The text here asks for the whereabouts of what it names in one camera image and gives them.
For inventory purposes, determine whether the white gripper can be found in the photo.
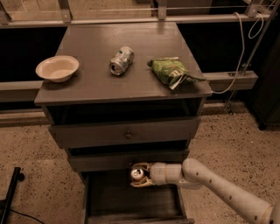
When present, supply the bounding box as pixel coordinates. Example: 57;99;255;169
130;163;167;187

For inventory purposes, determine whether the orange soda can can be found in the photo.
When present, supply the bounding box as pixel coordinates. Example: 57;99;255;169
130;167;145;181

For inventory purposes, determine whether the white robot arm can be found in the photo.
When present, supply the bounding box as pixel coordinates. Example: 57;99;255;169
130;158;280;224

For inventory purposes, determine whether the grey open bottom drawer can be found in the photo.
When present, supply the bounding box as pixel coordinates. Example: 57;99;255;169
81;170;194;224

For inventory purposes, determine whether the grey middle drawer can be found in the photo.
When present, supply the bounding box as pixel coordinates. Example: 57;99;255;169
68;149;189;172

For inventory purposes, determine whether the grey wooden drawer cabinet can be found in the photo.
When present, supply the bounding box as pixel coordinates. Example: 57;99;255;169
33;22;213;224

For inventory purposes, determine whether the grey top drawer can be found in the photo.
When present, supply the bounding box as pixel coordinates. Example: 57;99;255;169
49;116;200;149

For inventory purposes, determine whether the silver green soda can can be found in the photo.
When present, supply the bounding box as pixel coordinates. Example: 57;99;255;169
109;46;135;75

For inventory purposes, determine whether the green chip bag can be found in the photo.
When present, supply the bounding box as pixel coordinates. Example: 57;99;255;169
147;57;206;90

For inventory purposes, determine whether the white paper bowl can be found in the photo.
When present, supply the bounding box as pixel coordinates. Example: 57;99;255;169
36;55;80;83

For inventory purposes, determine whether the black floor stand leg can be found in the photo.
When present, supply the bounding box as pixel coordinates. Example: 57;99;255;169
0;167;25;224

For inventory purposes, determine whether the metal window railing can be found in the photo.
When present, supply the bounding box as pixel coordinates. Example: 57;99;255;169
0;0;279;29

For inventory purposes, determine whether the black floor cable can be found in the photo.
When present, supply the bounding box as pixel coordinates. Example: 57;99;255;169
0;206;45;224

